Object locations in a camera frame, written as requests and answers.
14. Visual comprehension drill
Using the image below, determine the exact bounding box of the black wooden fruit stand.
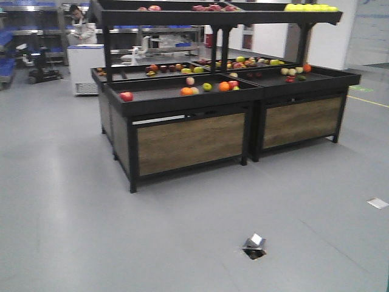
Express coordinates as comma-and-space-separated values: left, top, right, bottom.
90, 1, 360, 192

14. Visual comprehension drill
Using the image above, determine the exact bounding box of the orange fruit front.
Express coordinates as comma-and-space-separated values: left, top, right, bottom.
218, 82, 230, 92

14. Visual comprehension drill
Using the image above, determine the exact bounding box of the red apple front left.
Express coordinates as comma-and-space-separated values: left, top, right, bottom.
119, 92, 134, 102

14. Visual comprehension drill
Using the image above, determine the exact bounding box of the metal floor socket box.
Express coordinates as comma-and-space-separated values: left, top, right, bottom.
242, 233, 267, 260

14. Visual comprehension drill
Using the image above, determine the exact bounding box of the white chest freezer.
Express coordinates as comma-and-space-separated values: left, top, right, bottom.
67, 44, 105, 96

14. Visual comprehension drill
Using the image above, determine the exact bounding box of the person in white coat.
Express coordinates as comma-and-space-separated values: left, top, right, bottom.
67, 4, 97, 46

